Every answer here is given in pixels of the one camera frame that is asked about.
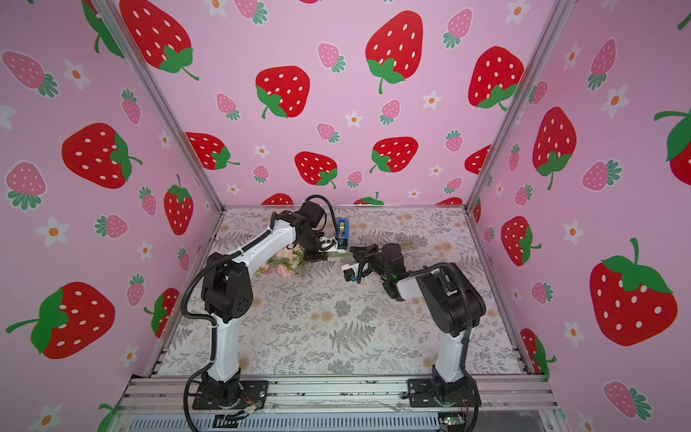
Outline pink artificial flower bouquet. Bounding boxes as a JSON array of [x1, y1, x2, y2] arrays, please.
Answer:
[[253, 244, 407, 277]]

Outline blue tape dispenser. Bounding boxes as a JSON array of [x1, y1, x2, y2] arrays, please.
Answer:
[[337, 218, 350, 250]]

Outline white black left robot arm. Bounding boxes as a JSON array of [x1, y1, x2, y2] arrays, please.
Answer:
[[180, 194, 338, 408]]

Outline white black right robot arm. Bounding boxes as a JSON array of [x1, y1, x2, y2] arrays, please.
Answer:
[[342, 243, 487, 408]]

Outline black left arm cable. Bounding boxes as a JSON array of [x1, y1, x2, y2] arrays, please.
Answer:
[[180, 250, 233, 432]]

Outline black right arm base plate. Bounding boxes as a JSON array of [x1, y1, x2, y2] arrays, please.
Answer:
[[402, 377, 482, 408]]

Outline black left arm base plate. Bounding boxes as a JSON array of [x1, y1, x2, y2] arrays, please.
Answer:
[[193, 380, 269, 410]]

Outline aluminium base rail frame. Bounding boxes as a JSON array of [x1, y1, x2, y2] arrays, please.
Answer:
[[105, 374, 569, 431]]

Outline aluminium corner post left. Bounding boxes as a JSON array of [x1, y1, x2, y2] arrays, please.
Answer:
[[94, 0, 224, 213]]

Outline aluminium corner post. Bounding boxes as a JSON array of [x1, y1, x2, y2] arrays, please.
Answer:
[[94, 0, 224, 213], [465, 0, 576, 214]]

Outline aluminium corner post right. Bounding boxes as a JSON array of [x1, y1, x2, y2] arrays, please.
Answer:
[[465, 0, 576, 214]]

